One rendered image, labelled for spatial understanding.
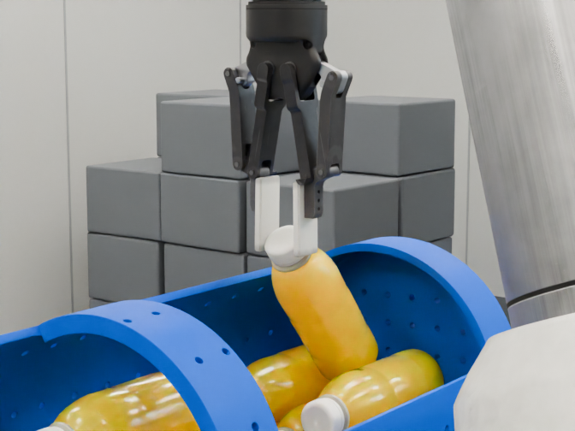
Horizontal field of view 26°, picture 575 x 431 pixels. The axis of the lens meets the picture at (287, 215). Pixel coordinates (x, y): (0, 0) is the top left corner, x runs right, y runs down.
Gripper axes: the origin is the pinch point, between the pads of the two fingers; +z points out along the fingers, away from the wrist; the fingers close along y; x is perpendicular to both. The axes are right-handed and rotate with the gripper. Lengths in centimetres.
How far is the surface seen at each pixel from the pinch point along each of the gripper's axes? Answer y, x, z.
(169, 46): 320, -336, -4
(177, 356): -8.0, 24.3, 6.8
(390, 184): 160, -273, 40
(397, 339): 0.2, -20.6, 16.2
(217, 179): 212, -241, 39
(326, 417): -6.6, 2.5, 17.7
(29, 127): 320, -250, 27
